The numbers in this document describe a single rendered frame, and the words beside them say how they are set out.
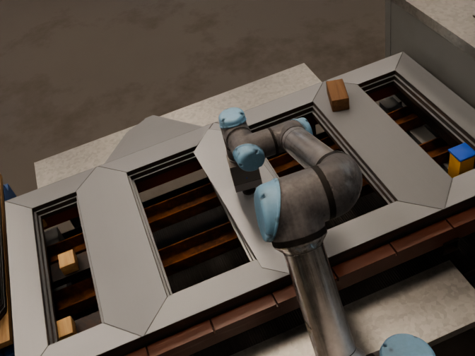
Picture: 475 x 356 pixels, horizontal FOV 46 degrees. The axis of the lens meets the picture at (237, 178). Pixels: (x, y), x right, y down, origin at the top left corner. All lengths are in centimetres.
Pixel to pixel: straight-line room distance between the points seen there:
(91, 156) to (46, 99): 202
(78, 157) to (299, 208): 137
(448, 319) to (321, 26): 291
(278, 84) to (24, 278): 125
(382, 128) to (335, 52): 204
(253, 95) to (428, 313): 114
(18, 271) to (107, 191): 38
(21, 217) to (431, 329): 132
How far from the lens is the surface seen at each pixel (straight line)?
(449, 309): 169
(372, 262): 159
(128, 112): 380
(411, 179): 174
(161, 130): 221
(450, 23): 208
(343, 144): 189
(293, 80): 238
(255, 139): 147
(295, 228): 109
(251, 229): 164
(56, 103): 418
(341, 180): 112
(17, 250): 189
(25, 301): 174
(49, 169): 232
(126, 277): 165
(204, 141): 197
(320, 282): 114
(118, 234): 177
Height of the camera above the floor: 210
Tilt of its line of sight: 43 degrees down
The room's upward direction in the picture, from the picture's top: 14 degrees counter-clockwise
